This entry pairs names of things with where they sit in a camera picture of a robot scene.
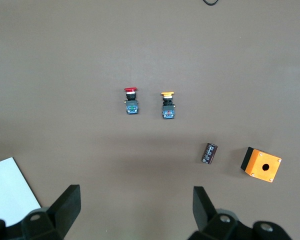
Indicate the black cylindrical capacitor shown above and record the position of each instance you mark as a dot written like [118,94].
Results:
[210,153]

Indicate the red mushroom push button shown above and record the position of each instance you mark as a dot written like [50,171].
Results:
[132,105]

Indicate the white drawer cabinet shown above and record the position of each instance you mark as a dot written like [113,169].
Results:
[5,185]

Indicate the yellow mushroom push button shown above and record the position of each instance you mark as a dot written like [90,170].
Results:
[168,110]

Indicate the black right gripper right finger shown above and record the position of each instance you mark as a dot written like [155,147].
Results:
[202,210]

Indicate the orange black button enclosure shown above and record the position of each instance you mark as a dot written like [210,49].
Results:
[255,162]

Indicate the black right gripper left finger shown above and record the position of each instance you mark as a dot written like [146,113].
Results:
[65,207]

